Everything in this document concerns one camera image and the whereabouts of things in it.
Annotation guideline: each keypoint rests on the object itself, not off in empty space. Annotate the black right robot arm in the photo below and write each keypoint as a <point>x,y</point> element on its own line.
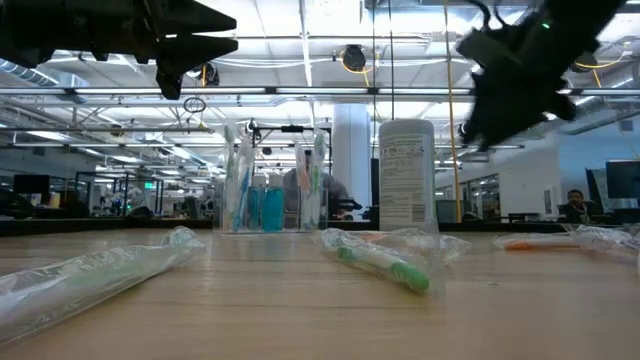
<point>610,10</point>

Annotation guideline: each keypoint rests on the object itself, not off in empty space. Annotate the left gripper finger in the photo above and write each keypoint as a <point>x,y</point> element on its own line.
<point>190,17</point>
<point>195,55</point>

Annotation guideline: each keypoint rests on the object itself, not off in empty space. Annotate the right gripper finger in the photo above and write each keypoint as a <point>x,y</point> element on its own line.
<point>520,117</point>
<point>487,110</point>

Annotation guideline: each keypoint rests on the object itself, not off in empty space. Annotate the purple toothbrush in wrapper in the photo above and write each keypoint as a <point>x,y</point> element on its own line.
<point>610,240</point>

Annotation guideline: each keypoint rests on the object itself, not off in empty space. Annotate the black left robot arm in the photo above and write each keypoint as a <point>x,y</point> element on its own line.
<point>20,30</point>

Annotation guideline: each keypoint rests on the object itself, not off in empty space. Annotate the white wipes canister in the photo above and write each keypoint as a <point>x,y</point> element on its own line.
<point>406,175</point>

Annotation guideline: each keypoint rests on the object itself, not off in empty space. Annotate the green toothbrush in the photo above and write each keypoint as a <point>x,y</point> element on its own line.
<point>385,262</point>
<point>314,190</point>
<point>100,272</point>

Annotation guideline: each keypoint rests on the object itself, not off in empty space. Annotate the silver ventilation duct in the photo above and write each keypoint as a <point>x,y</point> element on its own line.
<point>20,70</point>

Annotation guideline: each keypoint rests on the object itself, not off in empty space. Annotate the person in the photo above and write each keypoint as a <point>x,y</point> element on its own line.
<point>335,192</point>
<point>577,207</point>

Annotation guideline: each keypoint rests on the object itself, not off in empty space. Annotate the dark computer monitor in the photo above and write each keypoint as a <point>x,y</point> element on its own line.
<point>30,184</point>
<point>625,180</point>

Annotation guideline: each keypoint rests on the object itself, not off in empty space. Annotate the clear acrylic organizer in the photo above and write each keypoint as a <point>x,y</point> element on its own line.
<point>290,227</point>

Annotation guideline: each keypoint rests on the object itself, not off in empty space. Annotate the distant black gantry frame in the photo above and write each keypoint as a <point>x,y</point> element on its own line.
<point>292,128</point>

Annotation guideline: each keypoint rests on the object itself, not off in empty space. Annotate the blue mouthwash bottle white cap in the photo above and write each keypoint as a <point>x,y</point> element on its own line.
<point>273,210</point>

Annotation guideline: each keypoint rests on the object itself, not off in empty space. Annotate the long ceiling light bar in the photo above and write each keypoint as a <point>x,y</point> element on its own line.
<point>320,91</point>

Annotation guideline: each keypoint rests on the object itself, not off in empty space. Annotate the white building column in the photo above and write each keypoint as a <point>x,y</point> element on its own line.
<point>352,150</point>

